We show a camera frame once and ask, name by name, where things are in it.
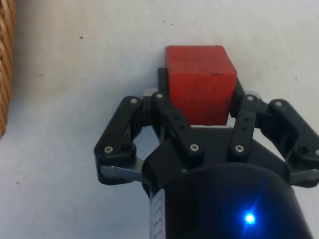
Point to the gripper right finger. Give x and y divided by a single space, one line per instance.
281 122

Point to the red cube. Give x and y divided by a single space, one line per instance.
199 84

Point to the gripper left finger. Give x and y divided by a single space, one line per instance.
117 129

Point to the wicker basket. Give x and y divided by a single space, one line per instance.
5 62

